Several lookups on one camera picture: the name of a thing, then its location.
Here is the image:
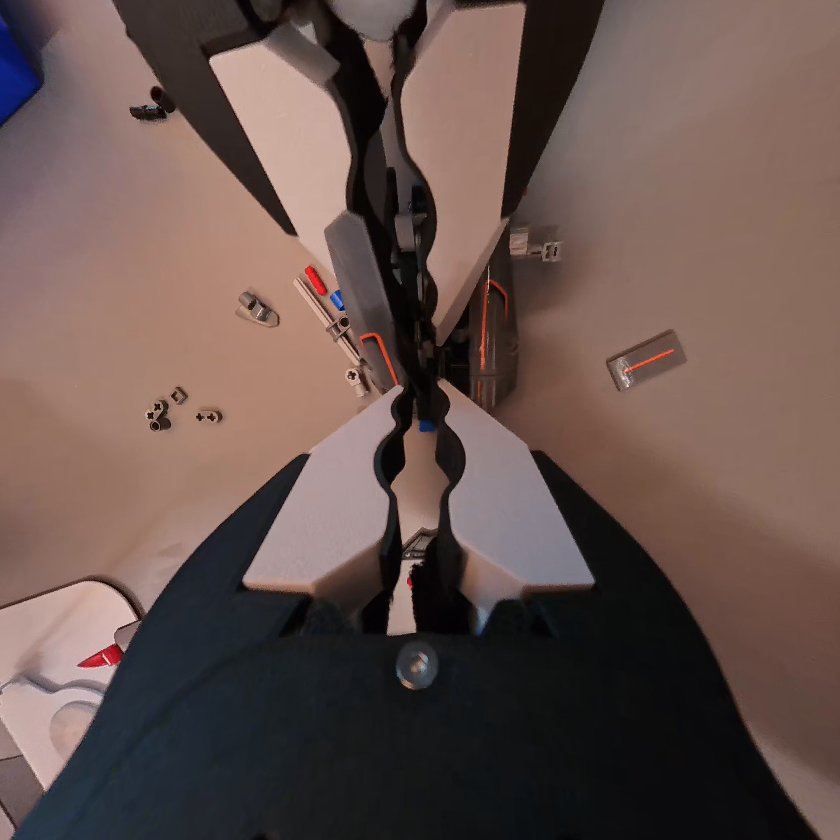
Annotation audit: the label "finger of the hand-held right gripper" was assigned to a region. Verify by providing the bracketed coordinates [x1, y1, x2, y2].
[392, 0, 527, 347]
[209, 29, 398, 277]

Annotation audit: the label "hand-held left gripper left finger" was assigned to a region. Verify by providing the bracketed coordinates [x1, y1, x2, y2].
[243, 384, 406, 634]

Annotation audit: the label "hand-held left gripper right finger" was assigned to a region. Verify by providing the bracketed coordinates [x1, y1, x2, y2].
[436, 381, 595, 627]

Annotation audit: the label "small black lego panel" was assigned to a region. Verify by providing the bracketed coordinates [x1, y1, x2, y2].
[400, 521, 439, 560]

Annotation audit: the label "grey lego assembly orange stripe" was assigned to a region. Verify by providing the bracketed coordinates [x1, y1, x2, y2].
[323, 167, 522, 434]

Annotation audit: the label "lego car chassis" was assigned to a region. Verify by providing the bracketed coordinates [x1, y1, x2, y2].
[77, 620, 140, 669]

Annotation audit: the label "light grey lego connector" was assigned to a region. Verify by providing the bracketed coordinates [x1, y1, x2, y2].
[508, 225, 565, 262]

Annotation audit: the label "scattered small lego pieces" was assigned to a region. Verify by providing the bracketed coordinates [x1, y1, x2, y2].
[128, 85, 370, 398]

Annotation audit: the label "black lego tile red stripe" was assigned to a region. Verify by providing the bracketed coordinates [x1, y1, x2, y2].
[607, 330, 688, 392]

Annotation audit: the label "blue plastic bin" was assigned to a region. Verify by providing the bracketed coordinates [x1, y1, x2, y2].
[0, 16, 42, 126]

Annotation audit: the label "white stand base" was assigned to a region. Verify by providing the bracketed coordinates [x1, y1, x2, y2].
[0, 577, 142, 791]

